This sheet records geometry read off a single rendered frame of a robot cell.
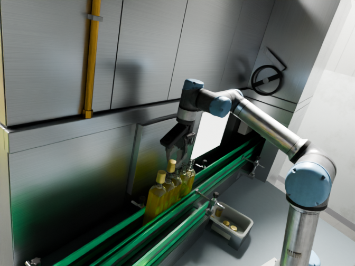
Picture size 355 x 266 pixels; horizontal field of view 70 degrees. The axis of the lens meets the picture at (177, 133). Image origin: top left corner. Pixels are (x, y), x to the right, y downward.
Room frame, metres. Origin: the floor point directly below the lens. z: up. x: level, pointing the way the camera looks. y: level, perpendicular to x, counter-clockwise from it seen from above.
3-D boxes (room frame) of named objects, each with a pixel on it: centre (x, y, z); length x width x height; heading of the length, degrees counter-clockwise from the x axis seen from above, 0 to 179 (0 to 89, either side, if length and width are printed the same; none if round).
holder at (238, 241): (1.12, -0.35, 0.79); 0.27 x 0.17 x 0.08; 59
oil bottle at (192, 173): (1.08, -0.10, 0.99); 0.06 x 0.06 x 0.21; 58
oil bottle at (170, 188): (0.93, -0.01, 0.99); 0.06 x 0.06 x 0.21; 59
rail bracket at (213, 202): (1.06, -0.23, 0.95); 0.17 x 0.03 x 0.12; 59
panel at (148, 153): (1.32, -0.08, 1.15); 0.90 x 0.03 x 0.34; 149
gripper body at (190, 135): (0.95, -0.02, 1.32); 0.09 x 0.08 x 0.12; 149
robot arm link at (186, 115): (0.95, -0.02, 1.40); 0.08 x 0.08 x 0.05
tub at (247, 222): (1.11, -0.38, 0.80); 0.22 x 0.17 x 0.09; 59
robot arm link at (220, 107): (0.91, -0.11, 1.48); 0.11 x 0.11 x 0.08; 57
